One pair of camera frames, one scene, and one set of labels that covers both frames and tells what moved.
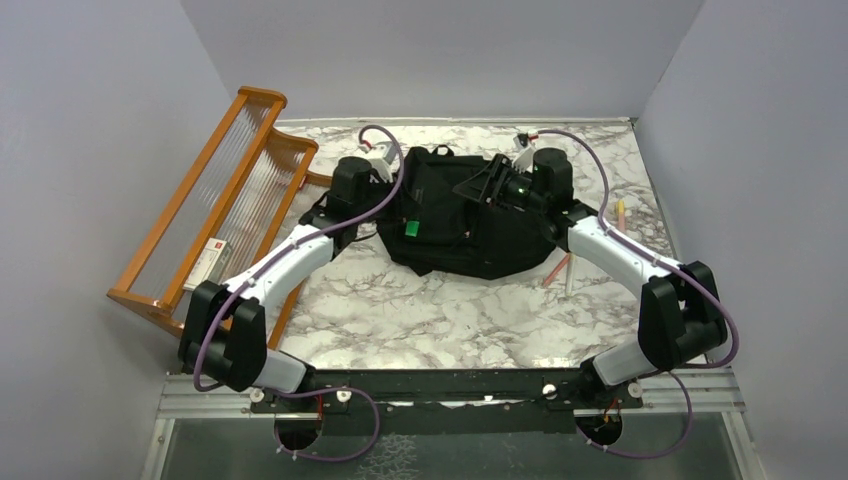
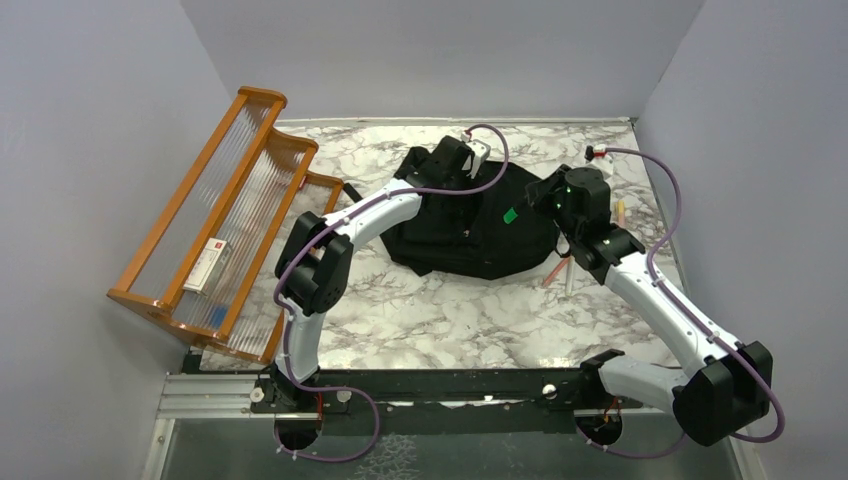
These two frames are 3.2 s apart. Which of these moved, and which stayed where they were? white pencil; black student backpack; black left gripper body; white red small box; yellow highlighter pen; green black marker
Moved: black left gripper body; green black marker
Stayed: white pencil; black student backpack; yellow highlighter pen; white red small box
